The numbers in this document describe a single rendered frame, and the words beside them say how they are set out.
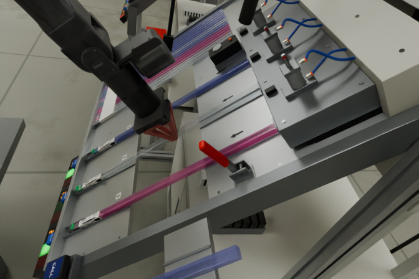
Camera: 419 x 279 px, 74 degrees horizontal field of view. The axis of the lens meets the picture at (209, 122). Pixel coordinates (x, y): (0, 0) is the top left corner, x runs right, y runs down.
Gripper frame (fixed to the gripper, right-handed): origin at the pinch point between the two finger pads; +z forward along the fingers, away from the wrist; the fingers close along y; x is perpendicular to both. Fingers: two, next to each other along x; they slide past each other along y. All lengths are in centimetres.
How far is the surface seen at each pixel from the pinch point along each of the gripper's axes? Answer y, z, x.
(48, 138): 88, 32, 107
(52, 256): -16.0, 2.3, 30.9
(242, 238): -6.9, 40.8, 2.2
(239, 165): -16.9, -2.5, -13.3
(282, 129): -17.6, -6.8, -21.7
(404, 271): -19, 67, -36
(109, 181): -1.9, 2.9, 19.5
